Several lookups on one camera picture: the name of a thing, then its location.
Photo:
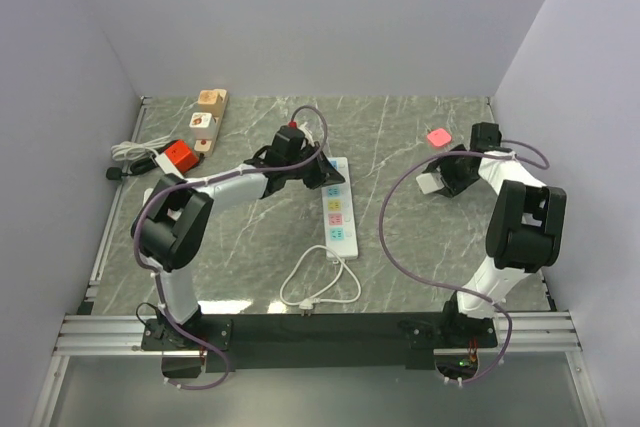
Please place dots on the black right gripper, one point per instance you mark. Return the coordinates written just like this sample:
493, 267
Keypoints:
453, 187

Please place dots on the white fruit print plug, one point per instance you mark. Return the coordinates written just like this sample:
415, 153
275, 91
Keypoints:
203, 126

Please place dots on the red cube plug adapter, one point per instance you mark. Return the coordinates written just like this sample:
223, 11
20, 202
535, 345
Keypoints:
182, 156

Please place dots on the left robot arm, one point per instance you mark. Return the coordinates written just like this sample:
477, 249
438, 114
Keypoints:
169, 230

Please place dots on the white cube plug adapter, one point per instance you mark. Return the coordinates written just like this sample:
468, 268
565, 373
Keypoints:
429, 182

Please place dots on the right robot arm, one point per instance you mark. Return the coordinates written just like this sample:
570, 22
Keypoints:
523, 235

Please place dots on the wooden power strip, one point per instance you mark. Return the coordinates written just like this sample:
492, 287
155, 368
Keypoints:
206, 148

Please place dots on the wooden cube plug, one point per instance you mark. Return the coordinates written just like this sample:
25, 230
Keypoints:
212, 102

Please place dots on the pink plug adapter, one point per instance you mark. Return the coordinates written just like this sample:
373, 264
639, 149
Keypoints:
439, 138

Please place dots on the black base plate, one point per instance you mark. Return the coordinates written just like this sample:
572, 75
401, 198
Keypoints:
269, 341

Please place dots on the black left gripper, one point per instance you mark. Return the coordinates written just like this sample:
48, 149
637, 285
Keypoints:
325, 174

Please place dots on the white multicolour power strip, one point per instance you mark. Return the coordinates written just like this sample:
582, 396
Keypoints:
338, 213

